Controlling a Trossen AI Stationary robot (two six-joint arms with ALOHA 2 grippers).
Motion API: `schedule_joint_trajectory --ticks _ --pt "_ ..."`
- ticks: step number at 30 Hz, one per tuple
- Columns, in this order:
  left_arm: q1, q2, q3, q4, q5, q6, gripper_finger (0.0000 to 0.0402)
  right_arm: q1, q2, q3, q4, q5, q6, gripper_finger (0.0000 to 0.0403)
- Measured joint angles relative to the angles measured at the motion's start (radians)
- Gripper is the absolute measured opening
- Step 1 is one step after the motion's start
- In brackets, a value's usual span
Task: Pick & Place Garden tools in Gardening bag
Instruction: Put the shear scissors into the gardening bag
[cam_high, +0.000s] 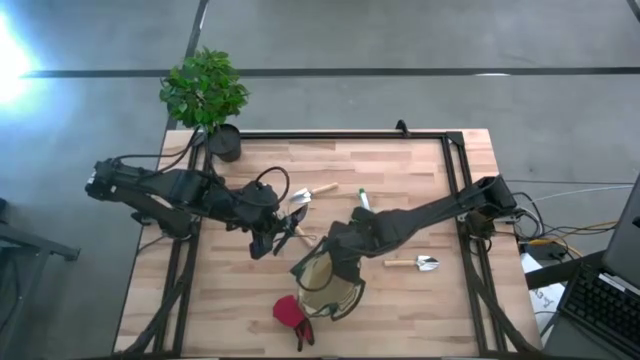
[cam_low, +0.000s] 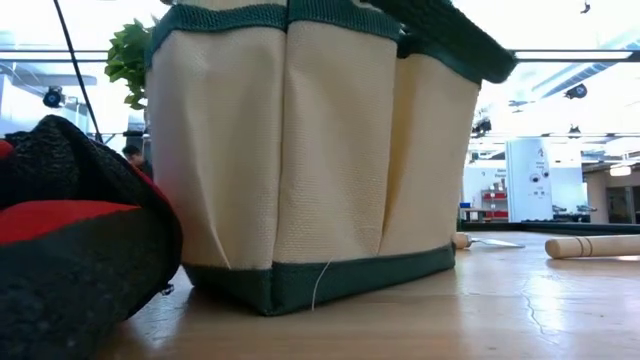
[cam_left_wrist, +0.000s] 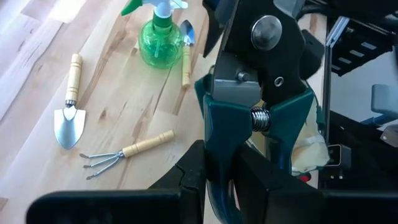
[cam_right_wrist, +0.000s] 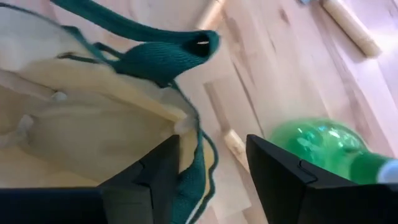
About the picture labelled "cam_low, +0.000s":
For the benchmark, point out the red shelf rack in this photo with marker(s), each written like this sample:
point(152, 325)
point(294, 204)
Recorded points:
point(495, 197)

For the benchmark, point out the black red gardening glove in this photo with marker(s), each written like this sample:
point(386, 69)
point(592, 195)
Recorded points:
point(75, 280)

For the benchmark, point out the horizontal ceiling light rail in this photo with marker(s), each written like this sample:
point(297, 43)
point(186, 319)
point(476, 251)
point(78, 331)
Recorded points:
point(575, 55)

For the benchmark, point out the person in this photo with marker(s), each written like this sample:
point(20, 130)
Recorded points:
point(135, 157)

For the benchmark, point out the green potted plant black pot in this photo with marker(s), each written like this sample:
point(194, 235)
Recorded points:
point(127, 60)

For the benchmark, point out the black metal table frame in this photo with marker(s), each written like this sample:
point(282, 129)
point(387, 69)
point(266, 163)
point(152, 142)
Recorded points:
point(575, 229)

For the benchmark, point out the black track spotlight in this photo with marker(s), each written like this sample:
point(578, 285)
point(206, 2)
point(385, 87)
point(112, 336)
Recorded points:
point(585, 7)
point(574, 131)
point(52, 96)
point(576, 91)
point(482, 126)

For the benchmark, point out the white column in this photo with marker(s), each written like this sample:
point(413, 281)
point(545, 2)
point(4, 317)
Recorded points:
point(525, 165)

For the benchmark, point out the beige green canvas gardening bag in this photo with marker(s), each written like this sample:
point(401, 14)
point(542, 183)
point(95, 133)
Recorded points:
point(325, 150)

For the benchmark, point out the glowing wall lamp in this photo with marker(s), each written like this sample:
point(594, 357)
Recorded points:
point(620, 170)

